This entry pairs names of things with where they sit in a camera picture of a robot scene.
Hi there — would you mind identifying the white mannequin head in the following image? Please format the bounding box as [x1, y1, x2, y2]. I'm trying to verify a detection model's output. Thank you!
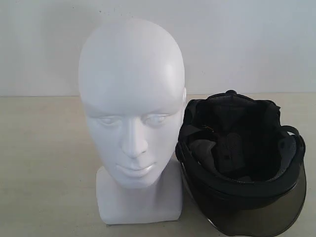
[78, 18, 187, 225]

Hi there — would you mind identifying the black helmet with tinted visor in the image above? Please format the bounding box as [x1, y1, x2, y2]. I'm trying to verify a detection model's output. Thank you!
[175, 90, 307, 237]

